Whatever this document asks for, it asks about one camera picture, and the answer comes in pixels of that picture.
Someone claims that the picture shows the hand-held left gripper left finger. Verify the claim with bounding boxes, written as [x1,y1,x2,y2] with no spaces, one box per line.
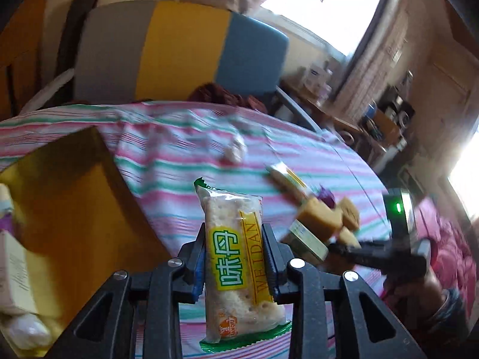
[45,223,207,359]

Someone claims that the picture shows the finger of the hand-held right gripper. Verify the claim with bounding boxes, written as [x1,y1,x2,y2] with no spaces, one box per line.
[326,240,393,270]

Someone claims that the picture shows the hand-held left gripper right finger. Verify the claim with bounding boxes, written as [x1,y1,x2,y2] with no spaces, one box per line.
[261,223,427,359]

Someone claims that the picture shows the cracker packet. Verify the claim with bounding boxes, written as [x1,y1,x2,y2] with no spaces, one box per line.
[194,177,292,354]

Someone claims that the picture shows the small yellow cake cube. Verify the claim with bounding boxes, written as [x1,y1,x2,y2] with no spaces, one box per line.
[338,196,362,232]

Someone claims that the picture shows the green cardboard box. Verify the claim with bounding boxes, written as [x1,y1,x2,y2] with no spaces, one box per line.
[289,220,330,267]

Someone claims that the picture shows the large yellow sponge cake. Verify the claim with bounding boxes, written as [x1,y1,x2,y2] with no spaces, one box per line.
[295,195,344,241]

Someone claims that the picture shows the small purple packet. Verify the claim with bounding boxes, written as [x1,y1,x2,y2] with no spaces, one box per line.
[316,186,336,209]

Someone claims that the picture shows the white plastic bag ball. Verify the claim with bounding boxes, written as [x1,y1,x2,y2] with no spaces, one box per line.
[5,312,51,349]
[222,134,248,164]

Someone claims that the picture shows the gold tin box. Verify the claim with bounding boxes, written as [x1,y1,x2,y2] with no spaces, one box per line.
[0,125,173,359]

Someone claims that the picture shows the white cardboard box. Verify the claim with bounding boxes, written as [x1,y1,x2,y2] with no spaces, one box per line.
[0,228,40,317]

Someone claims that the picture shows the person's right forearm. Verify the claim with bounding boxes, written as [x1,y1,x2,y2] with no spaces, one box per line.
[423,288,472,345]

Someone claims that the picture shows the person's right hand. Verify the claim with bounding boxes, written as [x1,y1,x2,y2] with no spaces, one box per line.
[383,274,446,309]

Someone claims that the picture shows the pink quilted clothing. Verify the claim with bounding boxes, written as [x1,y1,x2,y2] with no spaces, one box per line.
[415,196,479,307]

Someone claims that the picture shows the brown snack bar packet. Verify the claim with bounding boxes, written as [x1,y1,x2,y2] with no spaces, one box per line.
[265,162,313,207]

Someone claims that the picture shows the wooden side table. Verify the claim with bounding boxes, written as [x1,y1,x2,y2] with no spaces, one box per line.
[284,82,408,165]

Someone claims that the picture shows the striped tablecloth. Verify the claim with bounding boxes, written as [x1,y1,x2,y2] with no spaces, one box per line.
[0,101,393,359]

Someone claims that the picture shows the white printed box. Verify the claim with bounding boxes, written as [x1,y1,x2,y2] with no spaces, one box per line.
[303,65,334,90]

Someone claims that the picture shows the brown patterned curtain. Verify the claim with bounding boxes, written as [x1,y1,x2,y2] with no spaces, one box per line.
[333,0,412,120]

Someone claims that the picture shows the dark red cloth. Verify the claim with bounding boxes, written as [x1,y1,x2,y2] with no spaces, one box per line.
[187,82,268,113]

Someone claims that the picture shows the grey yellow blue chair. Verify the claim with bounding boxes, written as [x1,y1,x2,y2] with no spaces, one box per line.
[73,0,322,133]

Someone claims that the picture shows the bright window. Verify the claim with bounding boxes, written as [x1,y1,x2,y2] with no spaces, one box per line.
[258,0,390,60]

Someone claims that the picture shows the white foam piece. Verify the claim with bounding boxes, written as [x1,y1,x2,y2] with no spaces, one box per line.
[20,69,75,115]

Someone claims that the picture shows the black rolled mat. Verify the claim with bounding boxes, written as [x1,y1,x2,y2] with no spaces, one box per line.
[56,0,98,79]

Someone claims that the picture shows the wooden wardrobe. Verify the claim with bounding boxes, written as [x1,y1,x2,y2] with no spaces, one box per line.
[0,0,57,120]

